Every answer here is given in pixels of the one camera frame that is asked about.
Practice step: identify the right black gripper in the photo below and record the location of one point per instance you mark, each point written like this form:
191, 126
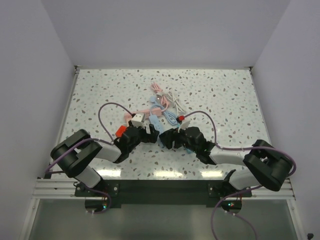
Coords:
176, 145

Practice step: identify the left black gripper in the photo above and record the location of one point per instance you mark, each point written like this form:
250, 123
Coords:
151, 137

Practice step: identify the light blue power strip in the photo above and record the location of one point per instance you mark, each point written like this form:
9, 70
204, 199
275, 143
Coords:
154, 120

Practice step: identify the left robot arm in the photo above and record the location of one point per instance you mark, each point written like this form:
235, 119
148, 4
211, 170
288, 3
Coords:
74, 154

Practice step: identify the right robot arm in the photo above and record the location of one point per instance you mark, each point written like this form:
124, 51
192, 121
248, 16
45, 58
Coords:
261, 164

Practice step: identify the red plug adapter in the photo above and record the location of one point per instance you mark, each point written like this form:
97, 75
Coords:
120, 131

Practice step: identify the pink power strip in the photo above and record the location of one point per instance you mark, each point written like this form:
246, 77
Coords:
147, 112

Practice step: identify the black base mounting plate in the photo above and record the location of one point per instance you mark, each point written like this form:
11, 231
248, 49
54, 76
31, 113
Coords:
115, 193

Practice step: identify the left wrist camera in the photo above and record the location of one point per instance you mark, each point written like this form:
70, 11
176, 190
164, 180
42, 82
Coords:
138, 120

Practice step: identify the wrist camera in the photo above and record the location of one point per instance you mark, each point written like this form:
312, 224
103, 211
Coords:
138, 120
183, 122

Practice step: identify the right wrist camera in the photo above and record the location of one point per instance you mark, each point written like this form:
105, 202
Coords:
183, 122

